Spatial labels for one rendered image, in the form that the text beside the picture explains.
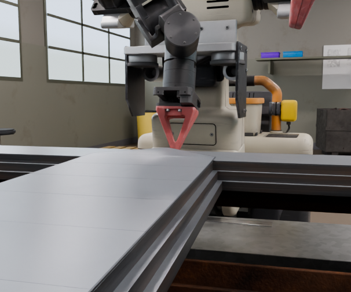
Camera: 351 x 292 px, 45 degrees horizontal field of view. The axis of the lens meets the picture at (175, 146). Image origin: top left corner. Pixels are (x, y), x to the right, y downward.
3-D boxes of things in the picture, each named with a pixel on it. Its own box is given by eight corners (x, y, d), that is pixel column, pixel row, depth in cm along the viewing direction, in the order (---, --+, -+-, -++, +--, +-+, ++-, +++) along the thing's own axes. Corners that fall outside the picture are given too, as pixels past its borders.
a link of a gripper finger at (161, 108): (199, 154, 77) (201, 103, 78) (192, 149, 70) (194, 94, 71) (163, 153, 78) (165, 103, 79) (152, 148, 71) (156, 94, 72)
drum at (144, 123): (162, 145, 815) (162, 110, 807) (154, 147, 776) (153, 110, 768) (142, 143, 830) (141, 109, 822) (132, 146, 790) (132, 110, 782)
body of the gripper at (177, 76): (200, 110, 78) (203, 71, 79) (190, 98, 68) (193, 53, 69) (166, 110, 79) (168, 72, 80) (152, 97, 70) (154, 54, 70)
